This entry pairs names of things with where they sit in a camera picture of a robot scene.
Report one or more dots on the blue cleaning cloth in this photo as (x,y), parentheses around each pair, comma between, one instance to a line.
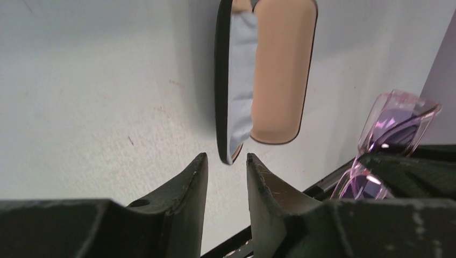
(242,53)

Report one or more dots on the pink transparent sunglasses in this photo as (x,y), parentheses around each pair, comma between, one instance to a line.
(396,124)

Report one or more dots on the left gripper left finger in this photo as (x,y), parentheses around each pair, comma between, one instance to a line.
(167,222)

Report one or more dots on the black glasses case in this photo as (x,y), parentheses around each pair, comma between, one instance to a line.
(286,33)

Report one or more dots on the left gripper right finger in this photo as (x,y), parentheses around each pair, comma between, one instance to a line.
(287,223)

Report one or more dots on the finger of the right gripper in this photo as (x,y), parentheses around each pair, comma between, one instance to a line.
(429,172)

